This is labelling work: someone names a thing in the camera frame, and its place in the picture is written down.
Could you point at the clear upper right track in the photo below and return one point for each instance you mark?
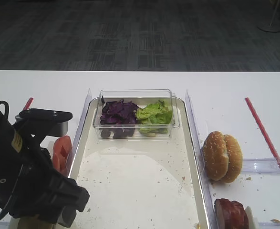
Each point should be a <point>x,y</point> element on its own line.
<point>270,166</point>

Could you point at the green lettuce leaves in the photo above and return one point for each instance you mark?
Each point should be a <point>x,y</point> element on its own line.
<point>158,113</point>

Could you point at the tomato slice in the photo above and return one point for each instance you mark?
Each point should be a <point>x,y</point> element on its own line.
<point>59,164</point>
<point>62,148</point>

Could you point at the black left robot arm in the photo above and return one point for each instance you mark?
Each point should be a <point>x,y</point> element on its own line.
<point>1,133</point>

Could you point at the clear right divider rail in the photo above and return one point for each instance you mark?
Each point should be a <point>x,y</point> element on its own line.
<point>207,217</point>

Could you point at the clear plastic salad box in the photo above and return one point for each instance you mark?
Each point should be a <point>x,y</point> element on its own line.
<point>141,98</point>

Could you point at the left sesame top bun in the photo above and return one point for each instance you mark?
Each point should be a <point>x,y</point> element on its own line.
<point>215,156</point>

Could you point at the right sesame top bun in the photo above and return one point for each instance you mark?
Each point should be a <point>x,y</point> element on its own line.
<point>235,159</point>

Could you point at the white metal tray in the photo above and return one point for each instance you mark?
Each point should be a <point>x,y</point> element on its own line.
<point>149,183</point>

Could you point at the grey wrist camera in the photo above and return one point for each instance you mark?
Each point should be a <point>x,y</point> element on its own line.
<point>46,122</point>

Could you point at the sesame bun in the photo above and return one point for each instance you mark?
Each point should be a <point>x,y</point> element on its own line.
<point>215,156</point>
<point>235,159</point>

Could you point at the red right straw rail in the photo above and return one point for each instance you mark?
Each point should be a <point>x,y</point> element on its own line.
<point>263,130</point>

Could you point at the red left straw rail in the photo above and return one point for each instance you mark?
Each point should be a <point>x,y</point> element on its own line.
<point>27,105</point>

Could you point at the purple lettuce leaves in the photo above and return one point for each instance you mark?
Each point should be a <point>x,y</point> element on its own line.
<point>118,113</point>

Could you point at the clear track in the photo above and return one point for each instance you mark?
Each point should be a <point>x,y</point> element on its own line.
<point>270,166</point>
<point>269,225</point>

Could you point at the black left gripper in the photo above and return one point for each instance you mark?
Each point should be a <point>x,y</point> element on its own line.
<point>30,186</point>

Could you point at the clear lower right track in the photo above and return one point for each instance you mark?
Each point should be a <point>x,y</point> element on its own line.
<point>269,225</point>

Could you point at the back tomato slice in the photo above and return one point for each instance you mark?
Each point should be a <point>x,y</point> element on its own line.
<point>62,148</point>

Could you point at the round floor stand base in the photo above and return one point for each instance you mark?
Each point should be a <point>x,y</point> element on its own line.
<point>273,26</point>

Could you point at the red straw rail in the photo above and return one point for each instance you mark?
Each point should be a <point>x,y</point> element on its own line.
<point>263,130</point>
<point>27,105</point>

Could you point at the front tomato slice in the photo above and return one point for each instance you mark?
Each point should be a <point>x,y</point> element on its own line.
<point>59,164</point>

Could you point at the white right pusher block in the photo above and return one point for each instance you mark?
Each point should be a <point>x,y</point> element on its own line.
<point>253,222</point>

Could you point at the brown meat patty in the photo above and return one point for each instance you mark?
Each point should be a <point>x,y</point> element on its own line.
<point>230,214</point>

